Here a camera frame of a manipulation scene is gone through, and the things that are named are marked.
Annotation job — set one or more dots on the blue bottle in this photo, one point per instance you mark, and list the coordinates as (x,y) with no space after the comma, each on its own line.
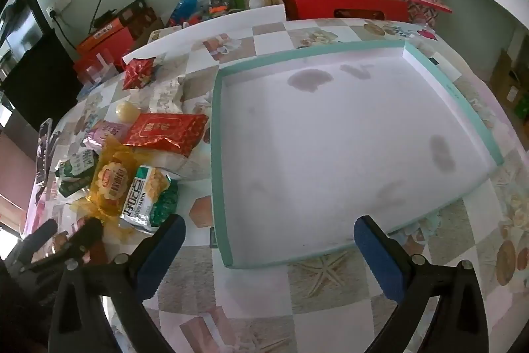
(184,5)

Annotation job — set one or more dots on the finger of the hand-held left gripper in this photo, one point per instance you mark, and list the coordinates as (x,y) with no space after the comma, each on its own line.
(86,233)
(41,235)

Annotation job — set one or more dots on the green snack packet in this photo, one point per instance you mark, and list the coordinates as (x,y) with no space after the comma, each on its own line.
(76,171)

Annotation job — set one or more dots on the pink patterned box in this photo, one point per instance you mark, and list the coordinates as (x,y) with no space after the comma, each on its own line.
(417,3)

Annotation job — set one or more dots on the white foam board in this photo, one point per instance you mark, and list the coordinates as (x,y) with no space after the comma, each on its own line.
(206,28)

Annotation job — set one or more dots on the green and white cracker packet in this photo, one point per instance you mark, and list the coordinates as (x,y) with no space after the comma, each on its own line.
(144,196)

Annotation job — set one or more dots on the red foil snack packet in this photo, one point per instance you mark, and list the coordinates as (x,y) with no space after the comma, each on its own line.
(165,131)

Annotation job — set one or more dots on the wall socket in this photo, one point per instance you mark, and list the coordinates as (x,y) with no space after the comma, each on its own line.
(58,3)

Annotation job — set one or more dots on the white round cap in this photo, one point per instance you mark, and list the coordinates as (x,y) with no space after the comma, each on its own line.
(256,2)

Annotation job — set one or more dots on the clear plastic box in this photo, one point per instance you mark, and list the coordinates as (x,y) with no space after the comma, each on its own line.
(97,67)

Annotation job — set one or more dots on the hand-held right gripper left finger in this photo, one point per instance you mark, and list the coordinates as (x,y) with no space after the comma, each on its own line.
(162,253)

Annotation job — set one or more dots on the orange flat box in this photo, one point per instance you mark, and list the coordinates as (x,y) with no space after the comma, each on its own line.
(120,26)

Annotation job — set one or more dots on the purple snack packet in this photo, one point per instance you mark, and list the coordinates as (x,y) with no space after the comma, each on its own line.
(103,131)

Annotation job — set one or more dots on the white tray with teal rim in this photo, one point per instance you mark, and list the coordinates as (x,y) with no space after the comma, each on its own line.
(330,150)

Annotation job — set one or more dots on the cream round snack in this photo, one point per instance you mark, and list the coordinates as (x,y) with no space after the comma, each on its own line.
(126,111)

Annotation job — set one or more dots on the small red flower-print packet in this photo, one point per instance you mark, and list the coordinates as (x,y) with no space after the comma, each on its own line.
(140,72)

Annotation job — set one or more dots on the cream printed carton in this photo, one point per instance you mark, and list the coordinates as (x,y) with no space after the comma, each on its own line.
(161,33)

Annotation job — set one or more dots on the yellow snack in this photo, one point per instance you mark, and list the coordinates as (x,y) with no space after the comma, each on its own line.
(110,179)

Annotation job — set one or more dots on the brown cardboard boxes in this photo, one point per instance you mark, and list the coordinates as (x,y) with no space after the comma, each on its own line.
(508,82)

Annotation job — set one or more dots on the black monitor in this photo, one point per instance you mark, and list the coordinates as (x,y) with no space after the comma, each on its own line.
(18,26)

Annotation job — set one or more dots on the pile of small toys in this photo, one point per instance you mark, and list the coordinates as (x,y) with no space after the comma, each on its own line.
(215,5)

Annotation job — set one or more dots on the checkered printed tablecloth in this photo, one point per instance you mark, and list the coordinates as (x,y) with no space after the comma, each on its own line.
(264,303)

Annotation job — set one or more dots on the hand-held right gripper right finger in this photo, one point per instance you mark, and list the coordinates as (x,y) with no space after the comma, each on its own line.
(380,262)

